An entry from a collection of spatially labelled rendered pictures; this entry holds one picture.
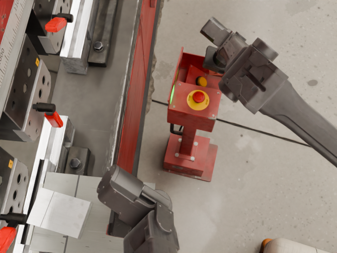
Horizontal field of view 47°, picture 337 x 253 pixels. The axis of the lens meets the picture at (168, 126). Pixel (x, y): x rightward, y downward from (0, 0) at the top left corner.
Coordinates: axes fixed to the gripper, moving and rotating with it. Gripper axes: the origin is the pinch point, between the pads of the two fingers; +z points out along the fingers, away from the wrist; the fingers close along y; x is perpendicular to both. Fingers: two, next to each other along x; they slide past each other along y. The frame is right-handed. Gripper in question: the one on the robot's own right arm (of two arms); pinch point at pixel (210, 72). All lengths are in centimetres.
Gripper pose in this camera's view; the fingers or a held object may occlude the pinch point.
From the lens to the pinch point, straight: 127.7
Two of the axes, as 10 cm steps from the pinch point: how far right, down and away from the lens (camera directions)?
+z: -2.6, 2.9, 9.2
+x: -2.3, 9.1, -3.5
